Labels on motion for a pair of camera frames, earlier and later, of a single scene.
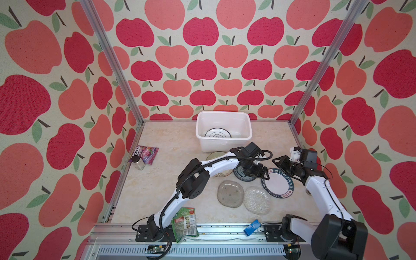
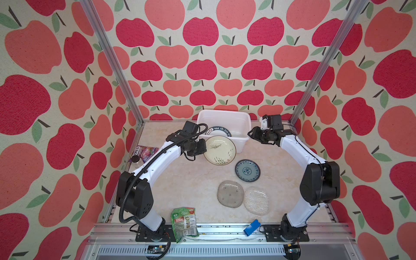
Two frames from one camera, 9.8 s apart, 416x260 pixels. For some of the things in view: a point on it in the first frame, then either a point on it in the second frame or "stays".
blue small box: (249, 229) stays
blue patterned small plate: (239, 173) stays
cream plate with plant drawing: (216, 154) to (220, 150)
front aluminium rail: (120, 241) stays
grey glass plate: (230, 193) stays
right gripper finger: (282, 161) to (255, 133)
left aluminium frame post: (99, 31) stays
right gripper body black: (291, 168) to (266, 134)
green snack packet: (184, 223) stays
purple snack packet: (148, 154) stays
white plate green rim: (279, 184) to (218, 131)
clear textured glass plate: (257, 200) stays
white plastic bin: (221, 131) stays
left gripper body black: (253, 168) to (197, 147)
